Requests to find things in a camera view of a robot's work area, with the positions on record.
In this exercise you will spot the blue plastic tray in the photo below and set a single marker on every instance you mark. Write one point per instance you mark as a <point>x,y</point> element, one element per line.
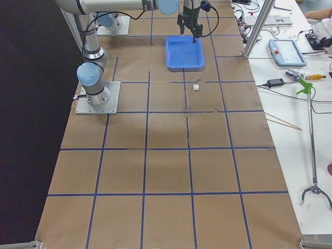
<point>183,54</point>

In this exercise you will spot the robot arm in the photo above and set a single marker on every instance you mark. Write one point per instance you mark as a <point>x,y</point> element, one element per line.
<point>86,13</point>
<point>111,21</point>

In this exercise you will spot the aluminium frame post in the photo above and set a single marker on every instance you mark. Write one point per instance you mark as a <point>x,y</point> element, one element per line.
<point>264,12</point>

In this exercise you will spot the teach pendant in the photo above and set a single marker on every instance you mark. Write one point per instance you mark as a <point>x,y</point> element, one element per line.
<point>286,53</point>

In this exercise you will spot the wooden chopstick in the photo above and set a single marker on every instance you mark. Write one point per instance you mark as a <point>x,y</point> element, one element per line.
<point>280,121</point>

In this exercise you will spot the black power adapter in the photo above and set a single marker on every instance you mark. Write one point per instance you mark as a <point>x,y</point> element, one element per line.
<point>275,82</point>

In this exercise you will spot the yellow tool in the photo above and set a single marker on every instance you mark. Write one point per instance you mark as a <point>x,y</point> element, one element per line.
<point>315,77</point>

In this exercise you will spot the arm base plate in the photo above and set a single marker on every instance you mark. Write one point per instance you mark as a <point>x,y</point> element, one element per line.
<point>104,103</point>
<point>123,31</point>

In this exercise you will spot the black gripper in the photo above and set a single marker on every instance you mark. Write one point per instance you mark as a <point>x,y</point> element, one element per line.
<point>190,13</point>

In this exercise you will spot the green handled reacher grabber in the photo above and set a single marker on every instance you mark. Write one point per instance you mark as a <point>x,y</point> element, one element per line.
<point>315,189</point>

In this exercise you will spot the white keyboard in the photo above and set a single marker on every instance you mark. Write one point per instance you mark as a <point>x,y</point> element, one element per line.
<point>270,21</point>

